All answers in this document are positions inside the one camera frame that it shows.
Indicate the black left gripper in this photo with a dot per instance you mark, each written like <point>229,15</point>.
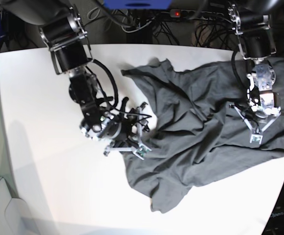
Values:
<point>258,117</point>

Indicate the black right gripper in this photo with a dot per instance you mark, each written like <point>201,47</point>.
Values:
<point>125,131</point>

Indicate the dark grey t-shirt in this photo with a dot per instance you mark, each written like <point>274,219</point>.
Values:
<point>199,138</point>

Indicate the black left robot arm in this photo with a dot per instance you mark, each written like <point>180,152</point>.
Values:
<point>256,45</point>

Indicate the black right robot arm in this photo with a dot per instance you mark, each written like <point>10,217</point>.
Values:
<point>62,31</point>

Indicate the black power strip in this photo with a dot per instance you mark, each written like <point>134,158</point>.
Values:
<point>191,15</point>

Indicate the blue box overhead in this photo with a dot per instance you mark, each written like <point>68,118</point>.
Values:
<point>137,4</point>

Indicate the grey bin corner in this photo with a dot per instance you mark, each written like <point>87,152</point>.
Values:
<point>11,218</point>

